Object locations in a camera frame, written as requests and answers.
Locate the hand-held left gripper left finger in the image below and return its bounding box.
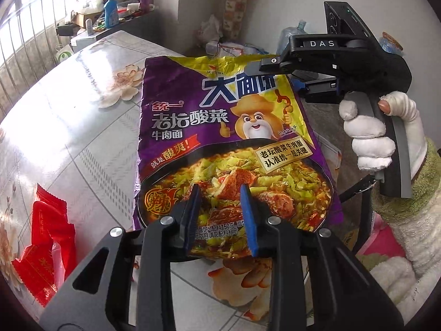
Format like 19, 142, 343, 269
41, 183, 204, 331

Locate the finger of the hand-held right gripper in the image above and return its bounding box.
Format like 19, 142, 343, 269
291, 78, 341, 102
258, 53, 341, 77

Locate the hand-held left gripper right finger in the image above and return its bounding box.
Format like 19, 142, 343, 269
239, 183, 404, 331

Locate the purple yellow noodle bag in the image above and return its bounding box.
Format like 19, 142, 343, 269
133, 53, 345, 259

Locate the red foil packet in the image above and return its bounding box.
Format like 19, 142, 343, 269
32, 183, 77, 252
12, 243, 58, 308

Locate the person's right forearm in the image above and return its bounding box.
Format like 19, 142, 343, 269
370, 136, 441, 314

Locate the person's right hand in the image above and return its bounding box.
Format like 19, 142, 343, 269
338, 90, 428, 181

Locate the clear water jug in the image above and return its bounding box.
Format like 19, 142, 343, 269
277, 20, 307, 54

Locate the printed snack bag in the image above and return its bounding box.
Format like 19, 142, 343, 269
206, 39, 249, 56

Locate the tall fruit print box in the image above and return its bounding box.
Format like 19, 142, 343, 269
223, 0, 256, 40

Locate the white plastic bag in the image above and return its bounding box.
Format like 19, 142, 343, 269
196, 14, 223, 44

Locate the pink printed cloth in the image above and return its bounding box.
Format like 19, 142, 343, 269
365, 214, 407, 259

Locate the dark grey cabinet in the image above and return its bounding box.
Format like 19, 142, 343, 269
69, 7, 162, 47

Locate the blue detergent bottle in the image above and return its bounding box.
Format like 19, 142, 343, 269
103, 0, 119, 28

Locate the white green paper bag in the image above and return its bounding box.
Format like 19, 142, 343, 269
56, 45, 73, 63

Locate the cardboard box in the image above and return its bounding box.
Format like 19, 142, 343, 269
74, 9, 104, 28

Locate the metal window railing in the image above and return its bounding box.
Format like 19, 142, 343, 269
0, 0, 78, 118

